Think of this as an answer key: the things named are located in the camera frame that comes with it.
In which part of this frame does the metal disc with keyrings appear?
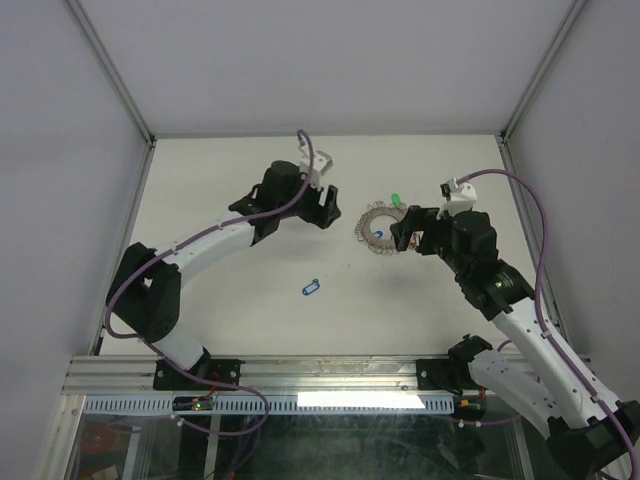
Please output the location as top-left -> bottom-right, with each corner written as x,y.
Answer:
354,200 -> 407,256

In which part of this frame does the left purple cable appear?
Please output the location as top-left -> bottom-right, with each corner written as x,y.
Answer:
103,129 -> 316,346

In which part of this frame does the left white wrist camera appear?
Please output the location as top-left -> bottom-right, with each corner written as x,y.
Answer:
298,147 -> 334,191

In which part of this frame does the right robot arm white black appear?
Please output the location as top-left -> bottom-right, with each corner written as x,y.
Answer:
390,206 -> 639,479

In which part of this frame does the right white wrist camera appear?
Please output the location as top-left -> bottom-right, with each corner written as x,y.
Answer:
436,178 -> 478,220

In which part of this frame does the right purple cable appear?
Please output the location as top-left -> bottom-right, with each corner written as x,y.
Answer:
454,169 -> 640,480

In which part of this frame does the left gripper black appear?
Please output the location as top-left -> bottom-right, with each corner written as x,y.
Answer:
277,169 -> 340,228

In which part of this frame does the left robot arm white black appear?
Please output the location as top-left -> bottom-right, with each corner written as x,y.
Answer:
106,153 -> 341,389

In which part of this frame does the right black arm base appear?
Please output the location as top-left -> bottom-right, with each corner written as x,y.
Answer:
415,334 -> 493,396

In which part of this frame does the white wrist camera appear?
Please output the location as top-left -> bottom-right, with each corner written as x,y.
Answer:
436,178 -> 478,220
298,147 -> 334,191

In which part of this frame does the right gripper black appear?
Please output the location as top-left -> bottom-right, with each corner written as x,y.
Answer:
389,205 -> 469,279

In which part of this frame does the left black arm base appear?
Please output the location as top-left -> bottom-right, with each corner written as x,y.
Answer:
153,350 -> 243,392

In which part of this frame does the purple cable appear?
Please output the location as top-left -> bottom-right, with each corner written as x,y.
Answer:
454,169 -> 640,480
103,129 -> 316,346

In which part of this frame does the aluminium rail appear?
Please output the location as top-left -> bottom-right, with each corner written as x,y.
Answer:
62,355 -> 448,395

